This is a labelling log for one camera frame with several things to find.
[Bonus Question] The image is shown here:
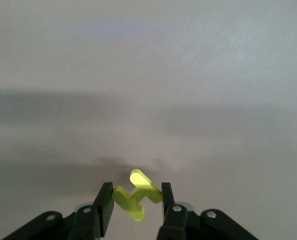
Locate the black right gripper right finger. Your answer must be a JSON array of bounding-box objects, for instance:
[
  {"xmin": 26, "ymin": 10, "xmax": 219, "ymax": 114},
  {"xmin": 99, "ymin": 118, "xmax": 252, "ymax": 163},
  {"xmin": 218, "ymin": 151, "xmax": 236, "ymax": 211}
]
[{"xmin": 155, "ymin": 182, "xmax": 259, "ymax": 240}]

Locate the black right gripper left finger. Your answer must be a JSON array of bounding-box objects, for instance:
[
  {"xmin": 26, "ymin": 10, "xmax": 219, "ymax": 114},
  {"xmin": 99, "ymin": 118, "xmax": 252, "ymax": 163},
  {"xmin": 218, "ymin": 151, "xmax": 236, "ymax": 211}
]
[{"xmin": 3, "ymin": 182, "xmax": 115, "ymax": 240}]

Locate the yellow foam uppercase H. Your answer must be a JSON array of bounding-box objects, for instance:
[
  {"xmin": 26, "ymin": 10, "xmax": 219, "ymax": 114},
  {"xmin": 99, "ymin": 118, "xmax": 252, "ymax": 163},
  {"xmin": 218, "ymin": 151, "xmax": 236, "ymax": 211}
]
[{"xmin": 111, "ymin": 168, "xmax": 164, "ymax": 222}]

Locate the brown table cover sheet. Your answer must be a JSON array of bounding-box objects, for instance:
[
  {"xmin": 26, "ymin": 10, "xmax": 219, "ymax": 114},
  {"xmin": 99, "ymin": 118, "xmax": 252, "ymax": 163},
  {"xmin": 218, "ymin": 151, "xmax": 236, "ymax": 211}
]
[{"xmin": 0, "ymin": 0, "xmax": 297, "ymax": 240}]

